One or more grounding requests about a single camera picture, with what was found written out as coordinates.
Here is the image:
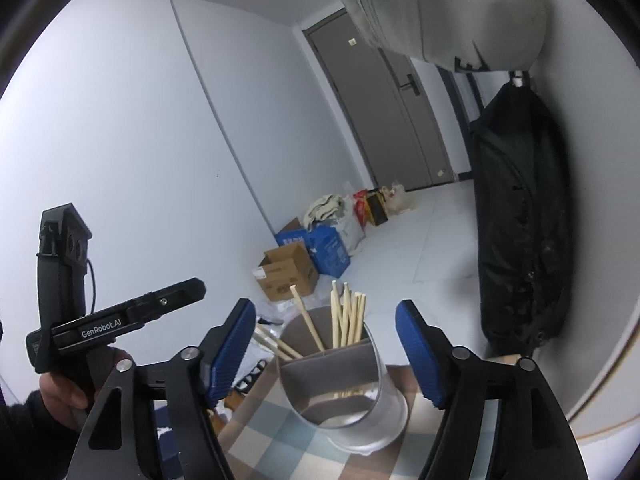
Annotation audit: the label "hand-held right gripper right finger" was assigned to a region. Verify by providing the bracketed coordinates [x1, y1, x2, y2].
[395, 300, 590, 480]

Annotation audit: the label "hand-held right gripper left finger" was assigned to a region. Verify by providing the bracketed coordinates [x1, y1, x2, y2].
[67, 298, 257, 480]

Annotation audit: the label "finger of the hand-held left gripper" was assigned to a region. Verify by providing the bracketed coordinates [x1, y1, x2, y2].
[131, 277, 207, 323]

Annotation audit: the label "white plastic utensil holder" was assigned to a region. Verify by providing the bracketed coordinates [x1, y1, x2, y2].
[277, 306, 409, 456]

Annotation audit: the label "bunch of wooden chopsticks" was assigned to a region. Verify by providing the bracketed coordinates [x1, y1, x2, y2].
[254, 280, 368, 361]

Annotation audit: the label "person's left forearm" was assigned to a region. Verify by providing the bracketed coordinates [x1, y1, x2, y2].
[0, 390, 86, 480]

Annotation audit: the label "person's left hand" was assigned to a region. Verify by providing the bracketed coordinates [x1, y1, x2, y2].
[40, 347, 136, 426]

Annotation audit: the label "clear plastic bags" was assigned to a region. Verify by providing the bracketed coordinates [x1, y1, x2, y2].
[250, 285, 321, 341]

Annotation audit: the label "brown cardboard box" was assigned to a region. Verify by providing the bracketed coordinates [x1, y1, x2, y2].
[254, 241, 320, 302]

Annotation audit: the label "checkered tablecloth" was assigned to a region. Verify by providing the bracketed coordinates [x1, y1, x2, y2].
[210, 360, 501, 480]

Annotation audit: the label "blue cardboard box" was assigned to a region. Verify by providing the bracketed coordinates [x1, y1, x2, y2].
[274, 217, 353, 278]

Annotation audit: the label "white plastic bag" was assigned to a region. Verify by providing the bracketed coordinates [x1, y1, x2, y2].
[335, 182, 368, 256]

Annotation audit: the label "yellow and black box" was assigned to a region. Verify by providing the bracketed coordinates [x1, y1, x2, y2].
[365, 189, 390, 227]

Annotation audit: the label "black jacket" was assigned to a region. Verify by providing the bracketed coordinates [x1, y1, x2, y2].
[467, 80, 573, 358]

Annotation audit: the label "red snack bag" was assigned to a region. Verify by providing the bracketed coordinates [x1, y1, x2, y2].
[352, 190, 371, 223]

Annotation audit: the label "white cloth bag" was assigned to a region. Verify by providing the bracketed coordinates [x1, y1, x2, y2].
[302, 193, 351, 226]

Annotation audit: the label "white wood-trimmed panel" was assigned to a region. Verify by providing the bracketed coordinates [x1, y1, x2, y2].
[565, 300, 640, 446]

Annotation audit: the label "grey door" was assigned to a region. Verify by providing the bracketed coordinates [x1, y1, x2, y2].
[302, 9, 457, 193]

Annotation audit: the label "black coat rack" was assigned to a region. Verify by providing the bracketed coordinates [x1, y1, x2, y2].
[439, 62, 531, 131]

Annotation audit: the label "grey backpack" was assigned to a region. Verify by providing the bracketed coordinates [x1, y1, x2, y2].
[331, 0, 547, 73]

